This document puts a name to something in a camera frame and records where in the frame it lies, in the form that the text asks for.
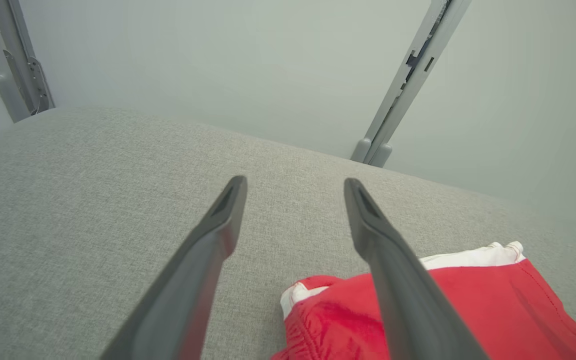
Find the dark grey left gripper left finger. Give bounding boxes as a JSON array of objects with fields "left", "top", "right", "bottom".
[{"left": 99, "top": 175, "right": 249, "bottom": 360}]

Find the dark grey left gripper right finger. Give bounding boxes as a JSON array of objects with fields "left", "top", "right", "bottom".
[{"left": 343, "top": 177, "right": 491, "bottom": 360}]

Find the red shorts white stripe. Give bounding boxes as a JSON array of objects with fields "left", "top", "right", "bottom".
[{"left": 270, "top": 241, "right": 576, "bottom": 360}]

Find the grey fabric sofa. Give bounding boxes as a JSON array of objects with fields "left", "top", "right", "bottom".
[{"left": 0, "top": 106, "right": 576, "bottom": 360}]

